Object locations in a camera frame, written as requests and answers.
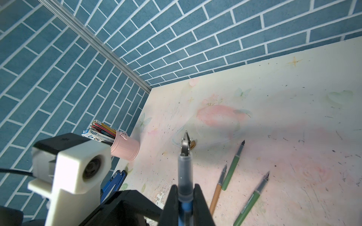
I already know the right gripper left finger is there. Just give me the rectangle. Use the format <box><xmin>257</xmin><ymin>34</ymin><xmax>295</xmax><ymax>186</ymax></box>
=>
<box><xmin>158</xmin><ymin>185</ymin><xmax>179</xmax><ymax>226</ymax></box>

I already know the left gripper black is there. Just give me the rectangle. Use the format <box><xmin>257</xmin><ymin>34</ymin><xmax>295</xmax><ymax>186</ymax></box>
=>
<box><xmin>80</xmin><ymin>190</ymin><xmax>162</xmax><ymax>226</ymax></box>

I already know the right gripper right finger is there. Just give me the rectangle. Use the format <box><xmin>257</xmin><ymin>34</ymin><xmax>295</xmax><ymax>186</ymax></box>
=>
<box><xmin>193</xmin><ymin>184</ymin><xmax>215</xmax><ymax>226</ymax></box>

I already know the blue pen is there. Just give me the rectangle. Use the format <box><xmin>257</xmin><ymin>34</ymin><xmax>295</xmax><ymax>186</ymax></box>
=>
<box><xmin>178</xmin><ymin>131</ymin><xmax>193</xmax><ymax>226</ymax></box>

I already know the brown pen left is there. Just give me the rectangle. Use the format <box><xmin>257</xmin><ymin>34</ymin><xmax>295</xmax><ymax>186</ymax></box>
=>
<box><xmin>209</xmin><ymin>165</ymin><xmax>227</xmax><ymax>216</ymax></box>

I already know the light green pen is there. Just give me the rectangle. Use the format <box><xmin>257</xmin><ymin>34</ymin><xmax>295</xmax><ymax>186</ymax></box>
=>
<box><xmin>233</xmin><ymin>171</ymin><xmax>270</xmax><ymax>226</ymax></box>

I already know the dark green pen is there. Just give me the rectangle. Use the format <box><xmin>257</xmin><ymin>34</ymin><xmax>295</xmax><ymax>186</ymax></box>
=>
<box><xmin>222</xmin><ymin>140</ymin><xmax>245</xmax><ymax>191</ymax></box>

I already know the pink pen holder cup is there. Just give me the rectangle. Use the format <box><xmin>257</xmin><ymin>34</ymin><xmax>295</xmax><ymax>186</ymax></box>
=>
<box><xmin>111</xmin><ymin>131</ymin><xmax>140</xmax><ymax>161</ymax></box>

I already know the box in pen cup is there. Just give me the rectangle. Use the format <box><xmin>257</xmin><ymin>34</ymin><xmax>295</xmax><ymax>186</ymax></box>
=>
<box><xmin>81</xmin><ymin>120</ymin><xmax>117</xmax><ymax>143</ymax></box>

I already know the blue stapler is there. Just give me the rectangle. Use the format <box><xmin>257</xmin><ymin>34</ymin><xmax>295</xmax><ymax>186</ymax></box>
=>
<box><xmin>100</xmin><ymin>170</ymin><xmax>127</xmax><ymax>203</ymax></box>

